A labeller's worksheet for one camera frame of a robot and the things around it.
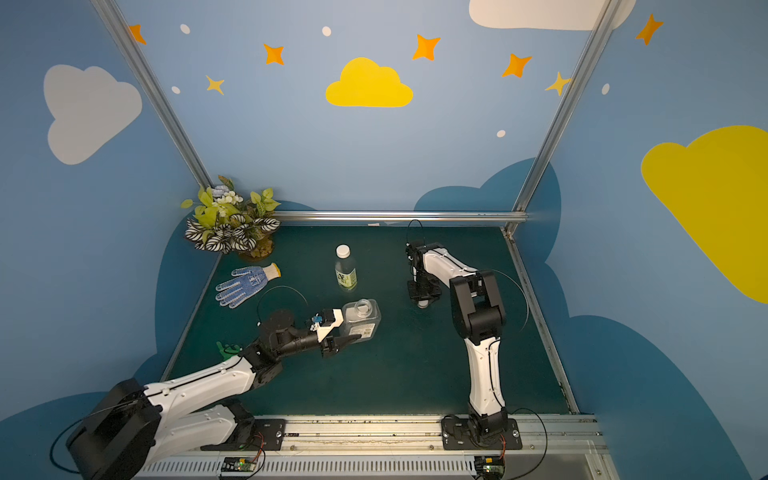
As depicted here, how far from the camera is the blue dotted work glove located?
102 cm

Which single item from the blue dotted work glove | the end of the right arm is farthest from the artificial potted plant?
the end of the right arm

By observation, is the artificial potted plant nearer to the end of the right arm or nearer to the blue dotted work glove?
the blue dotted work glove

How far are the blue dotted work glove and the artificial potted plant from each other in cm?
14

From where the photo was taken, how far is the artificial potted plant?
2.95 ft
